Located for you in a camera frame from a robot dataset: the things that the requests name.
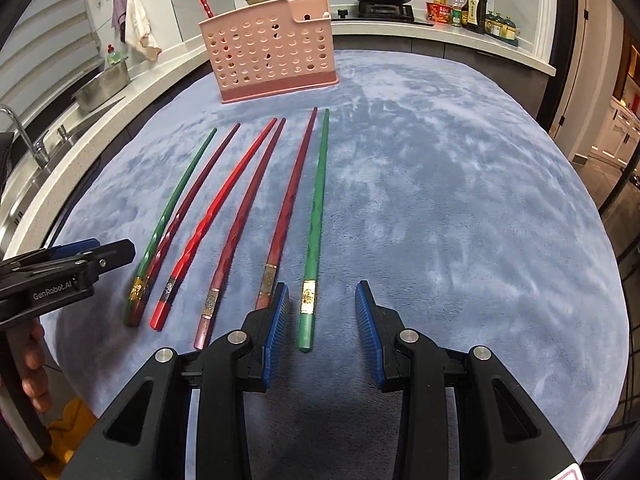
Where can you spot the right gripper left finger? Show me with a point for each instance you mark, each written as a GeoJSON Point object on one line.
{"type": "Point", "coordinates": [244, 360]}

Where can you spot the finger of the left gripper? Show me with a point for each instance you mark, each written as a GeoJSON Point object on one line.
{"type": "Point", "coordinates": [108, 257]}
{"type": "Point", "coordinates": [71, 249]}

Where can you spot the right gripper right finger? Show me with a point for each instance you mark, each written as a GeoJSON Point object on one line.
{"type": "Point", "coordinates": [401, 359]}

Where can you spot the green chopstick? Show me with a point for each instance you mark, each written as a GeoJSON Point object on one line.
{"type": "Point", "coordinates": [305, 337]}
{"type": "Point", "coordinates": [162, 222]}

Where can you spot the bright red chopstick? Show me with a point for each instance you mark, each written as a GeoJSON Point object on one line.
{"type": "Point", "coordinates": [182, 266]}

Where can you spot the person's left hand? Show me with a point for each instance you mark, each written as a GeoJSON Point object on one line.
{"type": "Point", "coordinates": [25, 342]}

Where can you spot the chrome sink faucet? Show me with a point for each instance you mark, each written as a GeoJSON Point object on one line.
{"type": "Point", "coordinates": [36, 148]}

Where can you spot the stainless steel sink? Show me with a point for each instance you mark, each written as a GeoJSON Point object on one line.
{"type": "Point", "coordinates": [26, 179]}

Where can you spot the stainless steel bowl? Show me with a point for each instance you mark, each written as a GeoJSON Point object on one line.
{"type": "Point", "coordinates": [102, 87]}

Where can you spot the blue fleece table mat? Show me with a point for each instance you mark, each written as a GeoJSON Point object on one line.
{"type": "Point", "coordinates": [446, 197]}

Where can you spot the green dish soap bottle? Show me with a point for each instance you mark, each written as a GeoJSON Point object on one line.
{"type": "Point", "coordinates": [113, 56]}

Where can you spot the white hanging towel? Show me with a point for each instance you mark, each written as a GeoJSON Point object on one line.
{"type": "Point", "coordinates": [138, 31]}

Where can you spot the purple hanging cloth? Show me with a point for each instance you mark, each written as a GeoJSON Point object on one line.
{"type": "Point", "coordinates": [119, 9]}

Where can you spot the red chopstick in holder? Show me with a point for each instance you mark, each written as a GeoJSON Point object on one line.
{"type": "Point", "coordinates": [207, 9]}

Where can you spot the pink perforated utensil holder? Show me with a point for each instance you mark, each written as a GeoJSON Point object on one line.
{"type": "Point", "coordinates": [270, 48]}

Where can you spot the tray of small jars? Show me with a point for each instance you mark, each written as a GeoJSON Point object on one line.
{"type": "Point", "coordinates": [502, 28]}

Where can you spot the red seasoning container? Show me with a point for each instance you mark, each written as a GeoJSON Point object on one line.
{"type": "Point", "coordinates": [438, 13]}

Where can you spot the black gas stove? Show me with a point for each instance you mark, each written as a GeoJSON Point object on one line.
{"type": "Point", "coordinates": [378, 12]}

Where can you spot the dark soy sauce bottle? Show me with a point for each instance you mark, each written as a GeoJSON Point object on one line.
{"type": "Point", "coordinates": [474, 15]}

